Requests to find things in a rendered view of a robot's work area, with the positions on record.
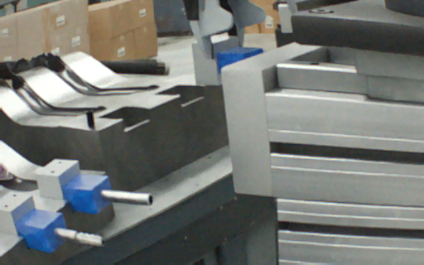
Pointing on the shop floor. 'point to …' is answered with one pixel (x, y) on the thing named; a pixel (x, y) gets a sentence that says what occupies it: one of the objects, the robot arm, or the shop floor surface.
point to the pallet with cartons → (123, 29)
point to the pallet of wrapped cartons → (46, 30)
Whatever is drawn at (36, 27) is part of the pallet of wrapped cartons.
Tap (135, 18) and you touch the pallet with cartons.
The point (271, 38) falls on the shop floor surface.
